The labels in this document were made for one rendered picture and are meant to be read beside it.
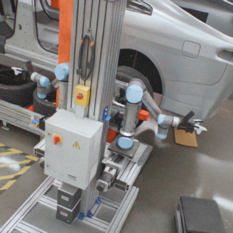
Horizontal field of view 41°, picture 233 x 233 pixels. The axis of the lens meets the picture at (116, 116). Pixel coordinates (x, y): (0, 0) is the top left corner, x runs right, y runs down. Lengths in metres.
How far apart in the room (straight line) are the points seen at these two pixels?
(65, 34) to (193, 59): 1.25
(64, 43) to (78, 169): 1.33
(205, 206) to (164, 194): 0.61
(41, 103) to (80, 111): 1.68
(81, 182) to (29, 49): 2.24
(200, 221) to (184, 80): 1.36
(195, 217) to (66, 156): 1.33
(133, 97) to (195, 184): 1.85
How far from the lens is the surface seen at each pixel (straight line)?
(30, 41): 4.02
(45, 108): 3.78
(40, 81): 2.65
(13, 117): 4.01
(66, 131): 2.07
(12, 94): 4.11
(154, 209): 3.34
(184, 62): 3.21
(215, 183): 3.90
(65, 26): 3.01
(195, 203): 3.05
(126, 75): 3.04
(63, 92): 2.47
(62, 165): 2.26
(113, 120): 3.35
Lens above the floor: 2.41
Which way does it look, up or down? 32 degrees down
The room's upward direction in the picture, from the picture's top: 9 degrees clockwise
